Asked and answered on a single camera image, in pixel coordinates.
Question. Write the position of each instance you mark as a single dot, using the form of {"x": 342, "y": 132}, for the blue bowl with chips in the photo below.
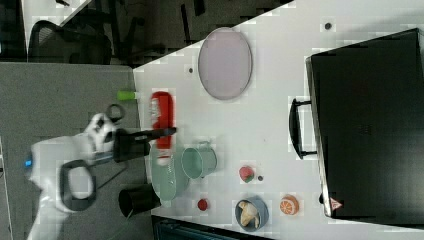
{"x": 251, "y": 213}

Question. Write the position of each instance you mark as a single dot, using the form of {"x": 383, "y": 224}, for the black office chair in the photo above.
{"x": 50, "y": 43}

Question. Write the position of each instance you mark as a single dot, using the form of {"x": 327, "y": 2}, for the blue metal frame rail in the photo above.
{"x": 171, "y": 229}

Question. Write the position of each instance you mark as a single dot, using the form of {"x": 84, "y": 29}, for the silver black toaster oven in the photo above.
{"x": 368, "y": 117}

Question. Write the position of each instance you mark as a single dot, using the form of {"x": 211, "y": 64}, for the red plush ketchup bottle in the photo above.
{"x": 162, "y": 117}

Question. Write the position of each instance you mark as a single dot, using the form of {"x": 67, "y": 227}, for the green perforated strainer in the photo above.
{"x": 169, "y": 181}

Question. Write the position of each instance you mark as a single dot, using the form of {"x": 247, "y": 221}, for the green metal cup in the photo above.
{"x": 200, "y": 161}

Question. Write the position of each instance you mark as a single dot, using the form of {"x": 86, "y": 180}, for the small red round toy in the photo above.
{"x": 202, "y": 204}

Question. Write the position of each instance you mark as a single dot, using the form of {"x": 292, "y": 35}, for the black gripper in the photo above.
{"x": 128, "y": 146}

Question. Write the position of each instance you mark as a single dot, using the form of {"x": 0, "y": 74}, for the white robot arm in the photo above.
{"x": 62, "y": 168}

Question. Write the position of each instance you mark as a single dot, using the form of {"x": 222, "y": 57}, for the orange slice toy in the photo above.
{"x": 289, "y": 205}

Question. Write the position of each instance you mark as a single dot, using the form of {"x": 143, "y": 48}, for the green plastic object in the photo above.
{"x": 126, "y": 95}

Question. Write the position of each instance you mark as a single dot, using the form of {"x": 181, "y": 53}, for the red plush strawberry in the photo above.
{"x": 246, "y": 174}

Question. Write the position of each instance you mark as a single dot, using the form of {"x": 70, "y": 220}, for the lavender round plate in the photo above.
{"x": 225, "y": 64}

